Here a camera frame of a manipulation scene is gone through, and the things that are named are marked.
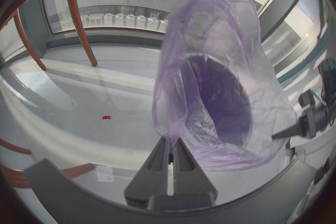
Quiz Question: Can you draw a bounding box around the white chair with wooden legs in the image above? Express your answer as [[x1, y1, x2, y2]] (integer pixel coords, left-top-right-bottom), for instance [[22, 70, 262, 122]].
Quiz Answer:
[[0, 0, 97, 189]]

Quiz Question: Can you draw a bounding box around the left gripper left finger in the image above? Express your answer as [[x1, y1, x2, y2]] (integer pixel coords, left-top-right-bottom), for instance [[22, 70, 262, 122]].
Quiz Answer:
[[125, 137, 170, 208]]

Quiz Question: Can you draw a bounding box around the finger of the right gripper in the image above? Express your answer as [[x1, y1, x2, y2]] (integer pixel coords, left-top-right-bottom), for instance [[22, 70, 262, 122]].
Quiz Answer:
[[272, 123, 305, 139]]

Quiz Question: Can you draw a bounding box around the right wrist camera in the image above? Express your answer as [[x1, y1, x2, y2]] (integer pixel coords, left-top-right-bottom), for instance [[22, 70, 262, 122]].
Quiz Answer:
[[299, 89, 317, 113]]

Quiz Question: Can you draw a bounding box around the purple plastic bag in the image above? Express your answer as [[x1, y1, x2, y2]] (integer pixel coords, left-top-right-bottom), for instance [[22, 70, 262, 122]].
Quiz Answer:
[[152, 0, 298, 172]]

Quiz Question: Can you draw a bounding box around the grey trash bin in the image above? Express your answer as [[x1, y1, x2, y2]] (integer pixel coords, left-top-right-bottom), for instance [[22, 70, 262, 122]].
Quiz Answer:
[[182, 52, 254, 147]]

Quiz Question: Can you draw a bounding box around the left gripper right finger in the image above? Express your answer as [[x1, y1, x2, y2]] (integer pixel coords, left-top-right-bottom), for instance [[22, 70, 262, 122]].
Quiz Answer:
[[173, 138, 218, 202]]

